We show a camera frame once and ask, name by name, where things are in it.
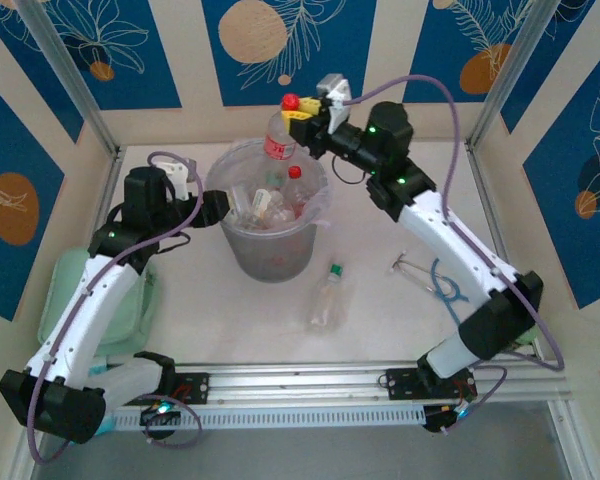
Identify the white slotted cable duct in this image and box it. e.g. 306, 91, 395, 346
110, 402, 426, 431

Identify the red-capped red-label plastic bottle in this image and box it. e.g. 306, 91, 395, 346
262, 93, 301, 174
282, 165, 306, 211

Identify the grey plastic bin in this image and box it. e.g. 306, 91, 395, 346
204, 139, 334, 285

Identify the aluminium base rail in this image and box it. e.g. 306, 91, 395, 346
172, 360, 574, 404

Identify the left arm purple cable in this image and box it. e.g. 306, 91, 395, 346
28, 152, 205, 465

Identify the stethoscope with blue tubing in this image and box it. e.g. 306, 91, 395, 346
387, 249, 471, 326

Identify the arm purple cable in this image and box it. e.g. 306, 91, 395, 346
28, 152, 205, 465
344, 73, 566, 436

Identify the thin black cable loop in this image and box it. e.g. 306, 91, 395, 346
329, 154, 369, 186
157, 232, 191, 256

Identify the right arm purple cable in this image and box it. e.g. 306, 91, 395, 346
344, 73, 566, 436

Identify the clear plastic bin liner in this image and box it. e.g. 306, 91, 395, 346
204, 139, 336, 231

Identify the teal cloth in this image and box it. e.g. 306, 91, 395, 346
87, 362, 119, 436

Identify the aluminium frame post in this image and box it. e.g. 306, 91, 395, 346
14, 0, 124, 161
467, 0, 556, 151

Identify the light green tray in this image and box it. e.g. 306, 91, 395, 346
38, 249, 161, 359

